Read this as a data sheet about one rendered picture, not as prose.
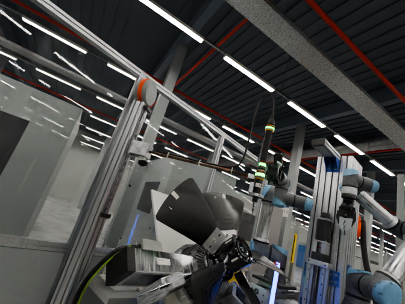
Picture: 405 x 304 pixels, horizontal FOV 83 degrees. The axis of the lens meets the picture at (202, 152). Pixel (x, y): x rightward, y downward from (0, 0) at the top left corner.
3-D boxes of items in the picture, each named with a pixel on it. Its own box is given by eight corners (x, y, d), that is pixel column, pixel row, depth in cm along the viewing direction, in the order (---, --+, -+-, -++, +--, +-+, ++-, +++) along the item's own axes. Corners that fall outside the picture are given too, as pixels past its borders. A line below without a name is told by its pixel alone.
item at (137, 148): (126, 152, 119) (132, 137, 121) (131, 157, 125) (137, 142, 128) (144, 157, 117) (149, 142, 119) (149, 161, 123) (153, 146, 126)
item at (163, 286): (207, 271, 90) (136, 303, 62) (205, 265, 91) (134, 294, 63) (211, 269, 89) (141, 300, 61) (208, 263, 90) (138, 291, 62)
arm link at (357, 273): (358, 294, 134) (360, 269, 138) (379, 303, 121) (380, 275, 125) (340, 289, 133) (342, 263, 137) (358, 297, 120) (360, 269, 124)
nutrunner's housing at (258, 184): (250, 200, 105) (269, 112, 118) (249, 201, 108) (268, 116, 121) (259, 202, 104) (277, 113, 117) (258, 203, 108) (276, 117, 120)
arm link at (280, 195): (292, 209, 131) (295, 190, 135) (272, 204, 134) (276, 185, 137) (289, 210, 139) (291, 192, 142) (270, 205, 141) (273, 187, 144)
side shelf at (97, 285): (86, 283, 117) (88, 277, 118) (144, 285, 141) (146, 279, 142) (106, 306, 100) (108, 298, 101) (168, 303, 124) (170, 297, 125)
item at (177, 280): (168, 292, 71) (164, 279, 73) (181, 286, 76) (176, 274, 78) (174, 289, 71) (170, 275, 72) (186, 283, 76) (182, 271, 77)
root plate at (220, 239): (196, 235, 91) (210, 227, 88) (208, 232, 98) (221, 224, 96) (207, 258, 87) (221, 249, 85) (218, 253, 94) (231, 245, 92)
